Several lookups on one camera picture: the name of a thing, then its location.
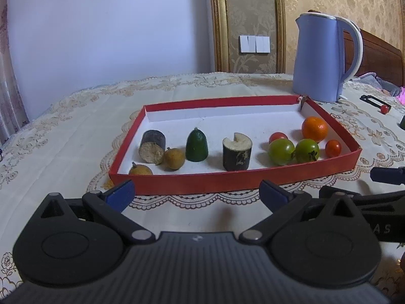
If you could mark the pink and grey cloth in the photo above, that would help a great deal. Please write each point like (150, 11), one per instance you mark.
(387, 85)

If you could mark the patterned curtain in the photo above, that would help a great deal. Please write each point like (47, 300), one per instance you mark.
(11, 69)

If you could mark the wooden headboard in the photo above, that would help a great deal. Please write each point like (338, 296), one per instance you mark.
(383, 57)

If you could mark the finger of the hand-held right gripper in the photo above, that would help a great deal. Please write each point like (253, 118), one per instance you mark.
(389, 175)
(379, 201)

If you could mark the red cardboard box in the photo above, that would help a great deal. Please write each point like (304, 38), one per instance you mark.
(240, 180)

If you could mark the cream lace tablecloth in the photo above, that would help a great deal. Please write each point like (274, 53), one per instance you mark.
(63, 133)

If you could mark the white light switch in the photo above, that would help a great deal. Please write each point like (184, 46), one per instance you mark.
(254, 44)

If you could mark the green tomato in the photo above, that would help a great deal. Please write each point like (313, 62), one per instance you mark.
(281, 152)
(307, 150)

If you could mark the orange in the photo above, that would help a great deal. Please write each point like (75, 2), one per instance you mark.
(314, 129)

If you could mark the green cucumber tip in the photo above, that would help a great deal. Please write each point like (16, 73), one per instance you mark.
(196, 145)

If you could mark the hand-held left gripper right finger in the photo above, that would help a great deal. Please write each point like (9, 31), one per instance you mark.
(272, 194)

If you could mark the black tool with red knob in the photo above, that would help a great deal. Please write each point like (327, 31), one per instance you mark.
(384, 108)

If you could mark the gold wall moulding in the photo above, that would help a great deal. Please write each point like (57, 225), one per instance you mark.
(220, 22)

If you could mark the yellow longan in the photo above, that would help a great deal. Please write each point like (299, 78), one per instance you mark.
(174, 159)
(140, 170)

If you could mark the red cherry tomato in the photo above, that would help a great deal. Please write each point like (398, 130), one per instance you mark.
(333, 148)
(277, 137)

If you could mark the blue electric kettle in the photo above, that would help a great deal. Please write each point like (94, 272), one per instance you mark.
(316, 60)

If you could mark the notched dark cucumber chunk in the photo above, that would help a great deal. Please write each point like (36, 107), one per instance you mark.
(237, 155)

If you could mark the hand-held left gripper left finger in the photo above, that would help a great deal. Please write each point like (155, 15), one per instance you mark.
(120, 194)

